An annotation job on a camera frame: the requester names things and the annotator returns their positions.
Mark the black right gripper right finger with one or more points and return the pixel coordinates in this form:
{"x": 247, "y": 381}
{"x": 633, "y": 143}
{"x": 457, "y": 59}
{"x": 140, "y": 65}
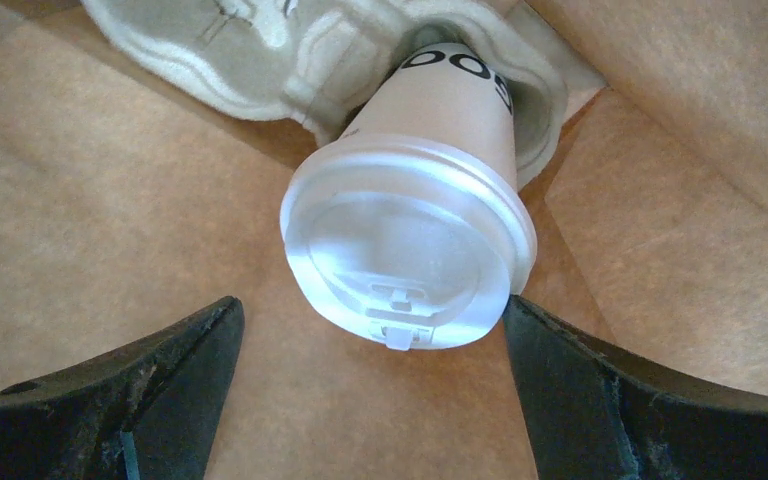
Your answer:
{"x": 594, "y": 410}

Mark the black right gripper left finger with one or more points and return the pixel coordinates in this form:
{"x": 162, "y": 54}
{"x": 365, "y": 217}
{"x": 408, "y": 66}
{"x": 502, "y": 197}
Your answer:
{"x": 146, "y": 410}

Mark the brown paper bag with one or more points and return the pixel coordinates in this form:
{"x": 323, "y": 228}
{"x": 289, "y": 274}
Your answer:
{"x": 126, "y": 205}

